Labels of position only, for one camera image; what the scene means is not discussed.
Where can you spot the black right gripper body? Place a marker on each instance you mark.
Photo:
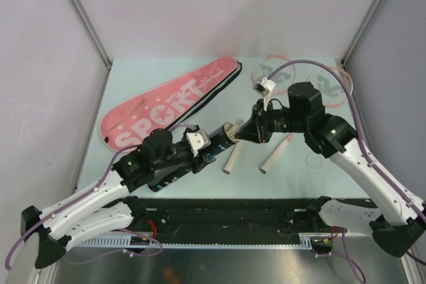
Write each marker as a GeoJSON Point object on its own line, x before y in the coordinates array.
{"type": "Point", "coordinates": [267, 122]}

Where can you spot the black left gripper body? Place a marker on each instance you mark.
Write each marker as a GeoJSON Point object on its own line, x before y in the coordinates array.
{"type": "Point", "coordinates": [179, 153]}

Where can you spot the black shuttlecock tube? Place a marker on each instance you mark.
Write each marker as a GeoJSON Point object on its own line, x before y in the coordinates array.
{"type": "Point", "coordinates": [220, 142]}

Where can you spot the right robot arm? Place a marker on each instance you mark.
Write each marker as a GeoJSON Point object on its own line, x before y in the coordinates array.
{"type": "Point", "coordinates": [398, 219]}

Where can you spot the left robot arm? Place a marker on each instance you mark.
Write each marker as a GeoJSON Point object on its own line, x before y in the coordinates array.
{"type": "Point", "coordinates": [107, 204]}

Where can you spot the pink badminton racket left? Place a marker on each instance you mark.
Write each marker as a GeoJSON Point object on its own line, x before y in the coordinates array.
{"type": "Point", "coordinates": [283, 80]}

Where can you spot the pink badminton racket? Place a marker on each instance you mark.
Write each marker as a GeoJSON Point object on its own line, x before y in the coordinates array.
{"type": "Point", "coordinates": [331, 87]}
{"type": "Point", "coordinates": [283, 80]}

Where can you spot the pink badminton racket right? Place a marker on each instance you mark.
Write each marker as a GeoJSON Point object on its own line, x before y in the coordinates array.
{"type": "Point", "coordinates": [331, 87]}

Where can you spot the pink racket bag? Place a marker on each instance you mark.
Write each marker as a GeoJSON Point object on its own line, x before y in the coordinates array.
{"type": "Point", "coordinates": [170, 103]}

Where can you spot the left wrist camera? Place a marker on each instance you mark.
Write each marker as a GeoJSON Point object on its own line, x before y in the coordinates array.
{"type": "Point", "coordinates": [197, 140]}

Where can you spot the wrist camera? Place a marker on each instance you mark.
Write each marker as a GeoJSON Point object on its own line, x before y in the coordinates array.
{"type": "Point", "coordinates": [197, 140]}
{"type": "Point", "coordinates": [265, 87]}

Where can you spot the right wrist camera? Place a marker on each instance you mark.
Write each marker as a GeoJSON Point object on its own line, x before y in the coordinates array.
{"type": "Point", "coordinates": [265, 87]}

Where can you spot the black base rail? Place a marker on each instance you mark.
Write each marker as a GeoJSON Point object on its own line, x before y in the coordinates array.
{"type": "Point", "coordinates": [220, 223]}

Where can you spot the left aluminium frame post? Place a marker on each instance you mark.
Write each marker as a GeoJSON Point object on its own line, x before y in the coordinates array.
{"type": "Point", "coordinates": [88, 28]}

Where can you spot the aluminium frame post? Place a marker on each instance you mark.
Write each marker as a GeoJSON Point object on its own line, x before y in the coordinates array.
{"type": "Point", "coordinates": [366, 23]}
{"type": "Point", "coordinates": [88, 28]}

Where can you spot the right aluminium frame post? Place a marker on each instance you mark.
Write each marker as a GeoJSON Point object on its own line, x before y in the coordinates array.
{"type": "Point", "coordinates": [366, 23]}

